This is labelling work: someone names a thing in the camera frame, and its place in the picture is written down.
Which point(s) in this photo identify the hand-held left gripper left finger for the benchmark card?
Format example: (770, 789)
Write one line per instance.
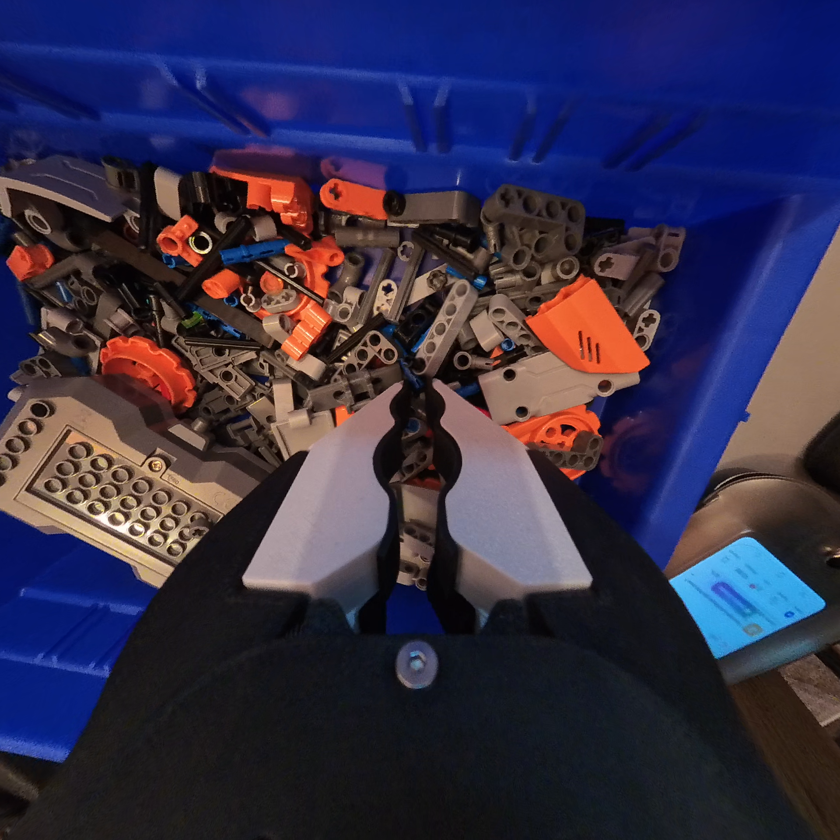
(321, 512)

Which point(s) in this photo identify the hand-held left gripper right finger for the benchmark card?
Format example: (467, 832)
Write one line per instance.
(518, 512)

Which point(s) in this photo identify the pile of building block parts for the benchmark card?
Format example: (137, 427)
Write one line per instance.
(367, 295)

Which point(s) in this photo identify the blue plastic parts bin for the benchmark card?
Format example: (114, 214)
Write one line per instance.
(394, 65)

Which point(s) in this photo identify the orange curved panel piece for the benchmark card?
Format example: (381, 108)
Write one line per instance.
(584, 321)

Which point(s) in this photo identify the large grey battery box piece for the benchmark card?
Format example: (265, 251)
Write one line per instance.
(98, 485)

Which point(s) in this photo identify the smartphone with lit screen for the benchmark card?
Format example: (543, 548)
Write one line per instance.
(748, 597)

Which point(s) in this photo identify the black phone holder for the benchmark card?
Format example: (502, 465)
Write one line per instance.
(774, 505)

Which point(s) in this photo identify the black chair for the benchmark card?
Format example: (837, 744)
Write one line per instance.
(827, 453)

